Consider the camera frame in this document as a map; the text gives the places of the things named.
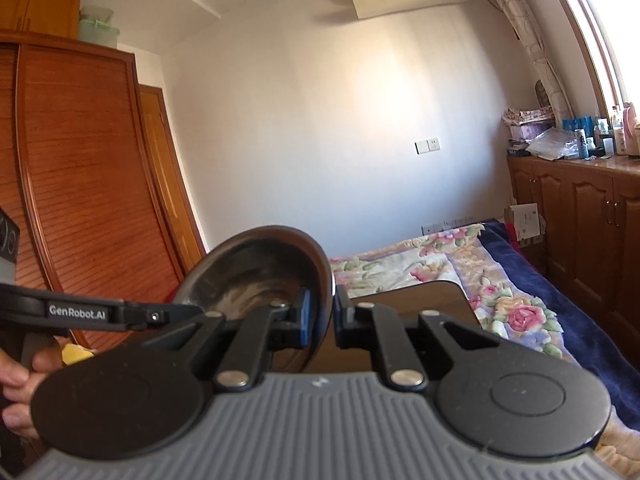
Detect green plastic storage box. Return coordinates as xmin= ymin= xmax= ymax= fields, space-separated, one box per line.
xmin=78 ymin=6 xmax=119 ymax=49

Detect wooden wardrobe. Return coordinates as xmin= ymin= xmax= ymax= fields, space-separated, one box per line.
xmin=0 ymin=0 xmax=207 ymax=351

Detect pile of clutter on cabinet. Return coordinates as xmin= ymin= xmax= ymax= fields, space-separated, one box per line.
xmin=502 ymin=80 xmax=580 ymax=162

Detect person's left hand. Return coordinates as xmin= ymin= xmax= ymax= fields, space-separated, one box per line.
xmin=1 ymin=342 xmax=63 ymax=440

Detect small steel bowl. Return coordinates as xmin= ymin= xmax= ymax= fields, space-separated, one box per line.
xmin=172 ymin=226 xmax=335 ymax=373

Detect window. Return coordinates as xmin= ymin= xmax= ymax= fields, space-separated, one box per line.
xmin=560 ymin=0 xmax=639 ymax=115

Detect patterned curtain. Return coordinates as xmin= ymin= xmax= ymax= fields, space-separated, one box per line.
xmin=496 ymin=0 xmax=574 ymax=127

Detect dark blue blanket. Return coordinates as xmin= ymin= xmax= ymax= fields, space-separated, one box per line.
xmin=480 ymin=219 xmax=639 ymax=430

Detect blue bottles on cabinet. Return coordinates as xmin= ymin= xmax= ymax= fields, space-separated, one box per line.
xmin=562 ymin=116 xmax=593 ymax=159

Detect floral bed quilt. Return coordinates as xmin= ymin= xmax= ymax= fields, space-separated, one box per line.
xmin=330 ymin=222 xmax=639 ymax=479

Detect white power strip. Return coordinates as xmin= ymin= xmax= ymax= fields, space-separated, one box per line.
xmin=421 ymin=216 xmax=475 ymax=235

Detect white paper box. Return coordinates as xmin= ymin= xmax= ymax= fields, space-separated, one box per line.
xmin=504 ymin=203 xmax=544 ymax=246

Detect wooden low cabinet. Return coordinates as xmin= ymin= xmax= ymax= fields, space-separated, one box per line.
xmin=508 ymin=156 xmax=640 ymax=365

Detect pink bottle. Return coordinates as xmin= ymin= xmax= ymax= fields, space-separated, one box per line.
xmin=623 ymin=102 xmax=640 ymax=158

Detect white wall switch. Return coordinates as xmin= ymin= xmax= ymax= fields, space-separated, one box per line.
xmin=414 ymin=138 xmax=440 ymax=155

